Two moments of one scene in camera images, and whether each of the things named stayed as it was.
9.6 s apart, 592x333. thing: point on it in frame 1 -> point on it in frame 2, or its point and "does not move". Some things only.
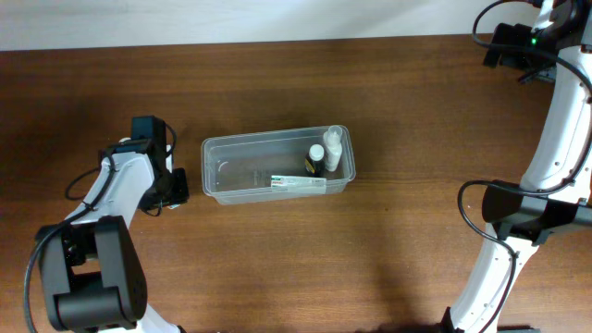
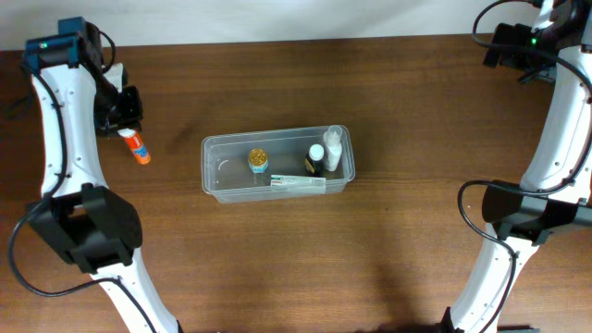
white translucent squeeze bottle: x=333 y=146 does not move
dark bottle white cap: x=314 y=161 does not move
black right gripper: x=501 y=53 does not move
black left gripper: x=178 y=186 -> x=119 y=123
